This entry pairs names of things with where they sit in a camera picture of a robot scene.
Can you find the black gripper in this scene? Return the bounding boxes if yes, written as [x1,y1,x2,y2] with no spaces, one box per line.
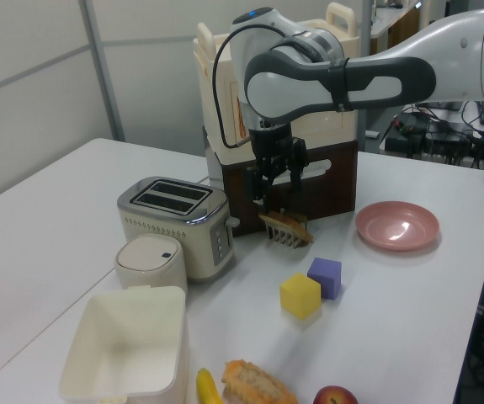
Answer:
[243,125,310,208]

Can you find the red apple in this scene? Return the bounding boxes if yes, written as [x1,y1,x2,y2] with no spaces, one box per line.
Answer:
[312,385,359,404]

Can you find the cream open plastic container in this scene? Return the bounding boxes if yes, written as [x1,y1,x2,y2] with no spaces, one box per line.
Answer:
[58,284,190,404]

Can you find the brown bread slice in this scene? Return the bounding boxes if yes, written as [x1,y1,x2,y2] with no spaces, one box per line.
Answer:
[258,211,315,244]

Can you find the dark brown crate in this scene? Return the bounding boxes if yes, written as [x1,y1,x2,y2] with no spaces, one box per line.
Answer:
[202,125,359,237]

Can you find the metal toast rack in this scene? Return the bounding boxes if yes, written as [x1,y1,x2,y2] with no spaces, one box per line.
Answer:
[262,207,310,251]

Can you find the purple foam cube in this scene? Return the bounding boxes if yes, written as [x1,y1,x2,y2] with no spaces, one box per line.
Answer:
[307,257,343,300]

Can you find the yellow foam cube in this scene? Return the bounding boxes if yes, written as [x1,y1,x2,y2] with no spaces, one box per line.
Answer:
[279,272,322,322]

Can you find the cream and chrome toaster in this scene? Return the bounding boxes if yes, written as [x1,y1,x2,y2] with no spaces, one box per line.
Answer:
[117,176,241,284]

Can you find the pink plate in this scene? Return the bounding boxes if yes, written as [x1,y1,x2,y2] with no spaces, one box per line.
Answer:
[354,200,441,253]

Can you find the small cream lidded bin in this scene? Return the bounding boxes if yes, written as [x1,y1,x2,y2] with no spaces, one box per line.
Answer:
[114,235,189,296]

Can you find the wooden cabinet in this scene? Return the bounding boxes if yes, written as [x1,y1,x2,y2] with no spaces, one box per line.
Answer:
[370,0,420,56]

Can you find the toy sandwich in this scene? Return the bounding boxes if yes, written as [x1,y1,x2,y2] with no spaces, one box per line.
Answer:
[221,359,300,404]

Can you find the yellow banana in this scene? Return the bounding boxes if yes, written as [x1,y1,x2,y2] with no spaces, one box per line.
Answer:
[194,367,225,404]

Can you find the cream storage box with handles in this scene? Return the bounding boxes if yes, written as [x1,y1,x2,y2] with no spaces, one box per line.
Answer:
[193,2,360,167]

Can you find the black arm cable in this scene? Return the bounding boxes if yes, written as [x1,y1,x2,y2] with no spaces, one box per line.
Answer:
[212,24,283,150]

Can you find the black electronics and cables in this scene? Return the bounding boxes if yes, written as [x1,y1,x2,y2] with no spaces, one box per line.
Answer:
[383,103,484,166]

